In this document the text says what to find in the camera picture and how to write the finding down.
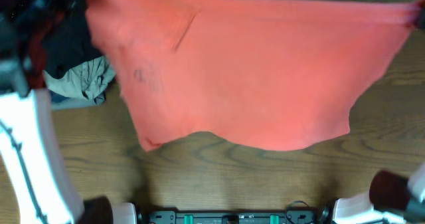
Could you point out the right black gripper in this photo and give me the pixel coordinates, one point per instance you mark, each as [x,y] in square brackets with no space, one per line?
[420,15]

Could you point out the orange printed t-shirt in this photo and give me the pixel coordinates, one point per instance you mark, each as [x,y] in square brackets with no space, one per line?
[273,74]

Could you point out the black folded garment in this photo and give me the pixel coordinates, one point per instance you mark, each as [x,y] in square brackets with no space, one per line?
[69,45]

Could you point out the grey folded garment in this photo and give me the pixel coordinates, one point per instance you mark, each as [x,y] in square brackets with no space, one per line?
[73,103]

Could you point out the navy blue folded garment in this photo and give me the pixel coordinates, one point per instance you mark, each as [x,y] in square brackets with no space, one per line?
[57,98]

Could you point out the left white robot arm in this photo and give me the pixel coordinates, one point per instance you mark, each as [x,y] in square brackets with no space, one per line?
[29,149]

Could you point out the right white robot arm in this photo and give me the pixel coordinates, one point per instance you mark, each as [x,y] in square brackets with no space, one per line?
[391,198]

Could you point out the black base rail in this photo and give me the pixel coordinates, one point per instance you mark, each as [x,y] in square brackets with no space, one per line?
[298,212]

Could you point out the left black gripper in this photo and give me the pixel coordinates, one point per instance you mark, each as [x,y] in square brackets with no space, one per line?
[12,26]

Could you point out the khaki folded garment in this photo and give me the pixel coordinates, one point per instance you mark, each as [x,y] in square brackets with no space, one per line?
[85,81]

